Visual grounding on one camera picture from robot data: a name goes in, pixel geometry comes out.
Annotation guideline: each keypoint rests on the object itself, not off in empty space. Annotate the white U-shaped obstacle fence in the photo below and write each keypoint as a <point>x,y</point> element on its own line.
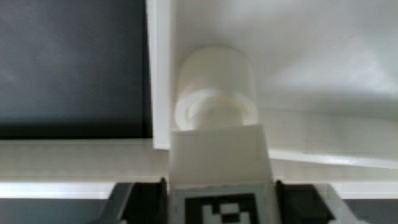
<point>70,170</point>

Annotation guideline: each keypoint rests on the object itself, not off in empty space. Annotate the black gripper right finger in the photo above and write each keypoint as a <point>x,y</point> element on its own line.
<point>312,205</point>

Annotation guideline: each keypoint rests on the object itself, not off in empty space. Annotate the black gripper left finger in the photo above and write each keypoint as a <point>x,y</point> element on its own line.
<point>136,204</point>

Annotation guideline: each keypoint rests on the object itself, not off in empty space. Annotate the white square tabletop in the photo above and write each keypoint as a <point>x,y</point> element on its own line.
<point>321,44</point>

